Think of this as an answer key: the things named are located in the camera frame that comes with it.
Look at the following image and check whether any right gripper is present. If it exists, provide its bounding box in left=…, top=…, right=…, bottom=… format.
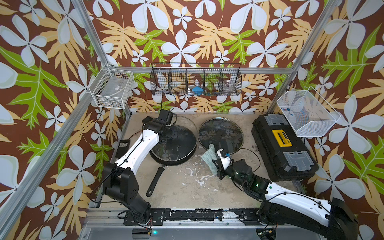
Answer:
left=211, top=158, right=247, bottom=190

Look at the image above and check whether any glass pot lid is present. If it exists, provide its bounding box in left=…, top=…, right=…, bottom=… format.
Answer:
left=162, top=115, right=198, bottom=153
left=198, top=118, right=245, bottom=155

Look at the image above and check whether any green microfibre cloth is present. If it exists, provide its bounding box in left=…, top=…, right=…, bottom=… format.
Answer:
left=201, top=144, right=218, bottom=176

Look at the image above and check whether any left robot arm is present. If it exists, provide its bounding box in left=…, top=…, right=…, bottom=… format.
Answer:
left=102, top=110, right=177, bottom=224

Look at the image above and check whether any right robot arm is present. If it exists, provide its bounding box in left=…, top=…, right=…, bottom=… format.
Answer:
left=204, top=145, right=360, bottom=240

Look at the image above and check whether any left black frying pan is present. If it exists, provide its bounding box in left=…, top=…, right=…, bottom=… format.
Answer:
left=146, top=125, right=197, bottom=197

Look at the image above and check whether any blue object in basket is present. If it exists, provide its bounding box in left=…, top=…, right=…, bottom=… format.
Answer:
left=192, top=87, right=204, bottom=96

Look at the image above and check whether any black tool case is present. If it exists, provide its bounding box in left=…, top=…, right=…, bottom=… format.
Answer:
left=252, top=114, right=319, bottom=182

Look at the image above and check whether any black power adapter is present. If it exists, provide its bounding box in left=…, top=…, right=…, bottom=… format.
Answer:
left=115, top=140, right=131, bottom=159

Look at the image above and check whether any white mesh basket right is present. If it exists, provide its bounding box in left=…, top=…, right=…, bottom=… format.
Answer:
left=277, top=87, right=342, bottom=138

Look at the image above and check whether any white wire basket left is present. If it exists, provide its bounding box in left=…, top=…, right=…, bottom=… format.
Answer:
left=90, top=64, right=135, bottom=110

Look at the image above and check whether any black wire basket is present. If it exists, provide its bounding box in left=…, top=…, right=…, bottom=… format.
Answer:
left=149, top=63, right=243, bottom=97

